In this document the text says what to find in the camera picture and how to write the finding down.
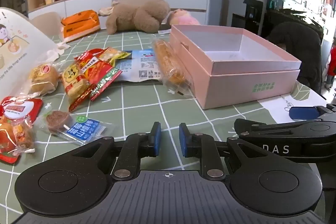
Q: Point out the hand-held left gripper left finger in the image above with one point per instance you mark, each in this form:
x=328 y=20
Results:
x=157 y=138

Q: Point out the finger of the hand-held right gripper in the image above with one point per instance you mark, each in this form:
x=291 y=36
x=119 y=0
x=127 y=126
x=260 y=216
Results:
x=262 y=128
x=302 y=112

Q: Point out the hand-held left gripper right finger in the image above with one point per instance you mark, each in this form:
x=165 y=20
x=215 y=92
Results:
x=183 y=140

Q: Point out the pink cardboard box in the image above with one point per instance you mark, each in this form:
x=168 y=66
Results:
x=236 y=82

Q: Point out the hawthorn lollipop blue packet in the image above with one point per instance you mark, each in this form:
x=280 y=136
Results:
x=84 y=132

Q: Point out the red and green snack packet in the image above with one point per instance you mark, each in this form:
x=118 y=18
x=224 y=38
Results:
x=105 y=82

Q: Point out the red spicy strip packet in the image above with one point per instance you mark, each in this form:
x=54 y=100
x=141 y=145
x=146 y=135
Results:
x=97 y=69

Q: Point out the yellow cake packet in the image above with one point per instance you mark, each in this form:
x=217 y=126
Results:
x=73 y=79

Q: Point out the long bread clear packet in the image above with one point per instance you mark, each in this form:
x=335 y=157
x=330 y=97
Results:
x=168 y=66

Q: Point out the blue and white flat packet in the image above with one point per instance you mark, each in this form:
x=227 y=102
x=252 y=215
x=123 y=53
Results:
x=141 y=66

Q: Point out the yellow snack packet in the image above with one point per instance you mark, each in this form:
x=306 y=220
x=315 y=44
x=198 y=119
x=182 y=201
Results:
x=114 y=54

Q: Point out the black cabinet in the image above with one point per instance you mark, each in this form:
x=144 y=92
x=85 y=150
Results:
x=249 y=16

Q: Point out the pink plush toy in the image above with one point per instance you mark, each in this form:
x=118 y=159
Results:
x=183 y=18

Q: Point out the brown teddy bear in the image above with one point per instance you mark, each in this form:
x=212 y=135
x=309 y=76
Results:
x=136 y=16

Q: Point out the round bread packet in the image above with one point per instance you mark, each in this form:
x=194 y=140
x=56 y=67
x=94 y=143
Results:
x=43 y=78

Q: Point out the orange tissue pack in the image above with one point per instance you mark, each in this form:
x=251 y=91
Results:
x=81 y=24

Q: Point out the large red snack packet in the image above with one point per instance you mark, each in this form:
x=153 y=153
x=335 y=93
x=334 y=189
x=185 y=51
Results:
x=15 y=111

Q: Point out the beige chair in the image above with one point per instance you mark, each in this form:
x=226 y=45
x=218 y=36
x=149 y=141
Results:
x=47 y=23

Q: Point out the white cartoon paper bag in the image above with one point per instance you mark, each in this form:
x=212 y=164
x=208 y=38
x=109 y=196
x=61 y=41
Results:
x=26 y=37

